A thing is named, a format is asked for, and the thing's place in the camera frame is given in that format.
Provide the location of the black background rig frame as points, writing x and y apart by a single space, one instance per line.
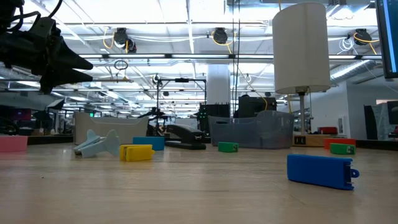
182 80

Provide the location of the grey ceiling duct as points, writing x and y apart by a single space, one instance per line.
351 70

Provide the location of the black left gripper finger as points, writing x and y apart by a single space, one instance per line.
71 59
68 77

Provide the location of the pink tape roll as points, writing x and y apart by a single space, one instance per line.
12 143

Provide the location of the black background cabinet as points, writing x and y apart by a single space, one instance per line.
214 115

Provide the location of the black studio softbox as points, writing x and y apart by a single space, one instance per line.
56 104

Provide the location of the white wall device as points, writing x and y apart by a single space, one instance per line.
342 124

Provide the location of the white shade table lamp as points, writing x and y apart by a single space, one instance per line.
300 46

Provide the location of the grey translucent plastic bin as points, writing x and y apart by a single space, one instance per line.
264 130

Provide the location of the black upright panel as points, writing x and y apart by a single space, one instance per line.
370 124

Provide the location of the black stapler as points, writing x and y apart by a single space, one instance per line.
186 133

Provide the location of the light blue staple remover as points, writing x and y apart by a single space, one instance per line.
107 144

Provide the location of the yellow staple remover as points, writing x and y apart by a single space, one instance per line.
140 153

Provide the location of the red box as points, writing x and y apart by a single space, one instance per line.
328 130

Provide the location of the black background screen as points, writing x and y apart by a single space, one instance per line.
393 112

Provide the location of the green mini stapler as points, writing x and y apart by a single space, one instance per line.
227 147
340 149

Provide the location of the grey cloth cover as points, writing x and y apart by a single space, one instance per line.
381 121

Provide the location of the beige plastic bin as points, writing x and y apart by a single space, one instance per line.
130 127

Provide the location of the black background monitor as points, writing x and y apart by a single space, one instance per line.
255 107

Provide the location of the black frame rail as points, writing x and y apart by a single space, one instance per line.
49 140
379 144

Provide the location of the light blue tape roll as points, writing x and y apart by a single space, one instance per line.
157 143

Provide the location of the red tape roll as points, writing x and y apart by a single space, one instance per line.
339 140

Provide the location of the computer monitor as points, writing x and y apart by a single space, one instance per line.
388 37

